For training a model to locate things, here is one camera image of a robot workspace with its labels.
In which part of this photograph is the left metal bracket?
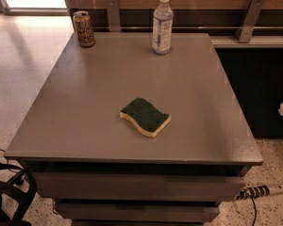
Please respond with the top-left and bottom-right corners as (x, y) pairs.
(106, 0), (121, 32)

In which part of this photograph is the clear plastic water bottle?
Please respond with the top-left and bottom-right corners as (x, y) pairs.
(152, 0), (174, 55)

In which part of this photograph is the grey metal shelf rail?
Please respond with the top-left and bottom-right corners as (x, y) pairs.
(210, 36), (283, 49)

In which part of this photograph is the green and yellow sponge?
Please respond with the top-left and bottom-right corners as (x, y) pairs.
(120, 98), (171, 138)

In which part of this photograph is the right metal bracket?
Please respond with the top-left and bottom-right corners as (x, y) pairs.
(235, 0), (265, 43)

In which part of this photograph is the grey drawer cabinet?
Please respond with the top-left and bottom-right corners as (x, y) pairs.
(6, 33), (262, 226)

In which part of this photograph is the orange drink can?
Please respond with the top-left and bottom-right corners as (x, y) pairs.
(73, 10), (95, 47)

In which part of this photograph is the metal bracket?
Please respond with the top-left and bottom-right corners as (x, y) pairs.
(106, 0), (121, 32)
(235, 0), (265, 43)

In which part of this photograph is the white power strip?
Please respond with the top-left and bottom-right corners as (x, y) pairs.
(236, 185), (283, 200)

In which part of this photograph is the black chair base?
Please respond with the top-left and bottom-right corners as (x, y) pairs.
(0, 163), (37, 226)

